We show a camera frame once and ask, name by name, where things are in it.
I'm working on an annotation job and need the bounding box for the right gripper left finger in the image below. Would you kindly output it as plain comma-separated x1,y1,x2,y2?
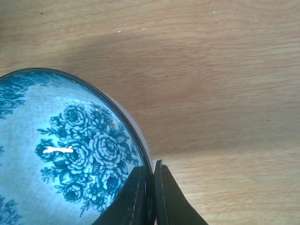
93,166,149,225

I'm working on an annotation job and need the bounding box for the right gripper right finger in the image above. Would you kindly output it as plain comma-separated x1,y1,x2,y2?
154,160,208,225

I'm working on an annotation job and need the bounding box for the blue floral patterned bowl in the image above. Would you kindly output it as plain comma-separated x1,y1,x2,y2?
0,68,154,225

